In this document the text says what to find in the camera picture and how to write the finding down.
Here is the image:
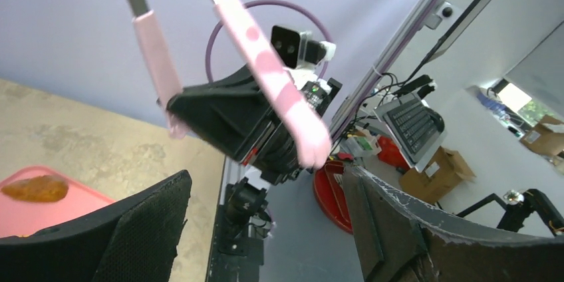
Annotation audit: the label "cardboard box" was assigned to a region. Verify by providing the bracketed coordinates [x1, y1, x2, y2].
[399, 147, 476, 205]

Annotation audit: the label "computer monitor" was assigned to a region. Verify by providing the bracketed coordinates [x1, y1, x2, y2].
[423, 0, 492, 64]

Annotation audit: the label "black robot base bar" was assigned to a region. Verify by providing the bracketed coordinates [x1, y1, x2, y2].
[206, 158, 275, 281]

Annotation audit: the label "pink serving tray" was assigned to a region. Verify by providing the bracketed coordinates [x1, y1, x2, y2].
[1, 165, 114, 237]

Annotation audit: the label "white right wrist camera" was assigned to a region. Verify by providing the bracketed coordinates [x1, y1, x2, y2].
[270, 25, 337, 69]

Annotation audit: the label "computer keyboard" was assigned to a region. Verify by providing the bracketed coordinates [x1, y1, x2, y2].
[382, 94, 445, 167]

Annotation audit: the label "brown croissant bread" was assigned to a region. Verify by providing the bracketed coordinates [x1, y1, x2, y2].
[1, 175, 69, 203]

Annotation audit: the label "pink handled metal tongs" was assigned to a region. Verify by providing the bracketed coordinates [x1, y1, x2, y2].
[128, 0, 332, 168]

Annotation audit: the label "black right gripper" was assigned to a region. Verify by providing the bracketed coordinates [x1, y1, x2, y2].
[167, 67, 302, 185]

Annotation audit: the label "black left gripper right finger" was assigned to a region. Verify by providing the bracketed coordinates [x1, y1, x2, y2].
[343, 166, 563, 281]

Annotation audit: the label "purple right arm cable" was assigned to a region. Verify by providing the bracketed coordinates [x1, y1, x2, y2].
[204, 0, 333, 83]

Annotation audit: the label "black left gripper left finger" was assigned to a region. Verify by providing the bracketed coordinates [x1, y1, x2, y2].
[1, 170, 192, 281]

